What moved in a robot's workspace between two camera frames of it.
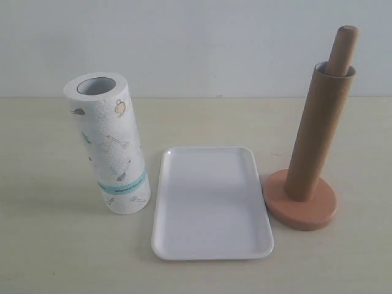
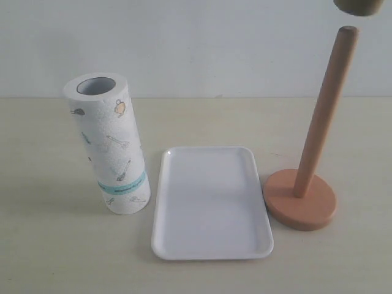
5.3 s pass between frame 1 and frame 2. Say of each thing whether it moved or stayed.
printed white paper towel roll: stayed
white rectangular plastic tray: stayed
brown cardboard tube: moved
